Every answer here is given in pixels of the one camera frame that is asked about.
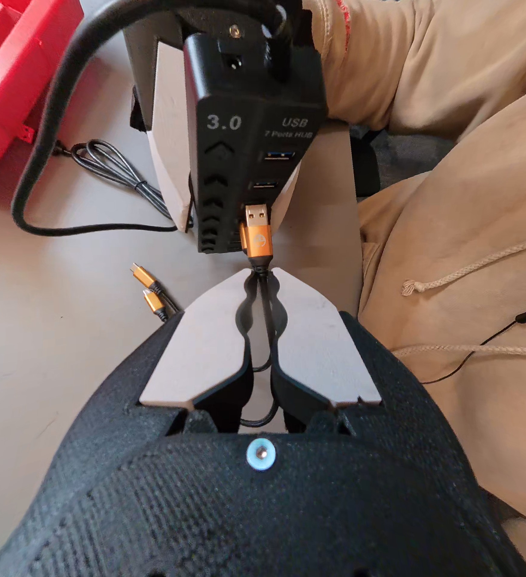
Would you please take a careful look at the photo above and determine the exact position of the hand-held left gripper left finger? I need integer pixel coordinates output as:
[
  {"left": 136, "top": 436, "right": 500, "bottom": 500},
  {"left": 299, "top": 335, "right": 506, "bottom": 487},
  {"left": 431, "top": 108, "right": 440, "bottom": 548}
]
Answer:
[{"left": 139, "top": 268, "right": 252, "bottom": 411}]

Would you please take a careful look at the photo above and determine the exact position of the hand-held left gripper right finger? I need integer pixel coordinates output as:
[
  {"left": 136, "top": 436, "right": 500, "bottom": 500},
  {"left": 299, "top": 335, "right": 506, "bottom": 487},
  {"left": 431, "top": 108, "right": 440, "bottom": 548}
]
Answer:
[{"left": 269, "top": 267, "right": 383, "bottom": 413}]

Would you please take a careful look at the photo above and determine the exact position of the small red plastic bin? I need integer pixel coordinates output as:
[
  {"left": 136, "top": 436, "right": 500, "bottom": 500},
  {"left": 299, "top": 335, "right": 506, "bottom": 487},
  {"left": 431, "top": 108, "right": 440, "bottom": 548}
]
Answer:
[{"left": 0, "top": 0, "right": 85, "bottom": 199}]

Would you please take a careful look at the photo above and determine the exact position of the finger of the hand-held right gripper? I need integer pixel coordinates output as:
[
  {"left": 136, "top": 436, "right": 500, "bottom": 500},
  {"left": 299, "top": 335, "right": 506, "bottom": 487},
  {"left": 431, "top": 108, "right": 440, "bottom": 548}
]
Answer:
[
  {"left": 148, "top": 38, "right": 199, "bottom": 234},
  {"left": 269, "top": 118, "right": 353, "bottom": 230}
]

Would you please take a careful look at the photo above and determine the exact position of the person's right forearm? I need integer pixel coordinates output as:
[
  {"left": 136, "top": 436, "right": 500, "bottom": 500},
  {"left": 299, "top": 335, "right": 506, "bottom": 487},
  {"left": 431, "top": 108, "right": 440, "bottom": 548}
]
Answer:
[{"left": 306, "top": 0, "right": 526, "bottom": 140}]

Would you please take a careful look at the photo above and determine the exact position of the thin black usb cable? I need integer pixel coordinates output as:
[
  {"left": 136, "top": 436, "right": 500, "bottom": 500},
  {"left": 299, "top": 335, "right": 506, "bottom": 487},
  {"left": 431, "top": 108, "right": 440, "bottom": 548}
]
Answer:
[{"left": 53, "top": 139, "right": 193, "bottom": 226}]

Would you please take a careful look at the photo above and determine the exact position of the black multi-port usb hub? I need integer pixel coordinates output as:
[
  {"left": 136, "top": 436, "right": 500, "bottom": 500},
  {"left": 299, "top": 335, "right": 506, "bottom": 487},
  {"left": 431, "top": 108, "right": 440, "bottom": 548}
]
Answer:
[{"left": 183, "top": 32, "right": 328, "bottom": 255}]

